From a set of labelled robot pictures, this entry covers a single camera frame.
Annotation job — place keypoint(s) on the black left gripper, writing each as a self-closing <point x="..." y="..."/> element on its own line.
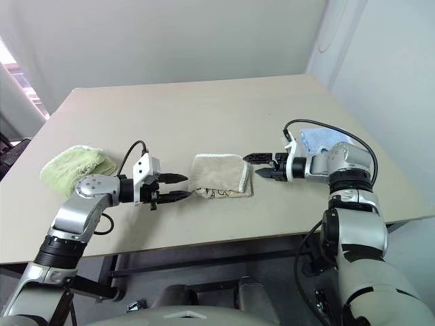
<point x="149" y="193"/>

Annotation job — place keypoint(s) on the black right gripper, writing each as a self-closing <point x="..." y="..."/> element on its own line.
<point x="280" y="166"/>

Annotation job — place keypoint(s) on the beige towel with white trim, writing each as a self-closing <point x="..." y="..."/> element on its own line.
<point x="217" y="176"/>

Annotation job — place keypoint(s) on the green towel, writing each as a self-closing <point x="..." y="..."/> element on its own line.
<point x="74" y="166"/>

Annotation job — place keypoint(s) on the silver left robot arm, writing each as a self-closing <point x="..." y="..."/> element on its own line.
<point x="85" y="203"/>

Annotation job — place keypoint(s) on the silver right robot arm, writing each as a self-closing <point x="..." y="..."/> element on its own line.
<point x="357" y="237"/>

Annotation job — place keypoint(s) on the blue folded towel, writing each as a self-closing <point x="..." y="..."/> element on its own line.
<point x="323" y="137"/>

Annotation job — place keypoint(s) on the grey rounded robot torso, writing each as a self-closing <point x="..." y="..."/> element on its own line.
<point x="204" y="304"/>

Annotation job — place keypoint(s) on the small metal clip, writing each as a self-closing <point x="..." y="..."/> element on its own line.
<point x="135" y="305"/>

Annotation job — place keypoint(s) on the black equipment beside table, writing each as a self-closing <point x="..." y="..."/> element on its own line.
<point x="12" y="153"/>

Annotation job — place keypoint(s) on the window with blinds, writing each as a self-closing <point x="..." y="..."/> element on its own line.
<point x="23" y="81"/>

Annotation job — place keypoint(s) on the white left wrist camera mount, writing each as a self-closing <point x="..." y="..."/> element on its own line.
<point x="144" y="169"/>

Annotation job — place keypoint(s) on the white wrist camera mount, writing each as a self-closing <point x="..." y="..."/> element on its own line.
<point x="144" y="169"/>
<point x="292" y="149"/>

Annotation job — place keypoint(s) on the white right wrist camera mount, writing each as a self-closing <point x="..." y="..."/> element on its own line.
<point x="292" y="149"/>

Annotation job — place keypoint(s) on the black metal table frame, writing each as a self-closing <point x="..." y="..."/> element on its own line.
<point x="204" y="258"/>

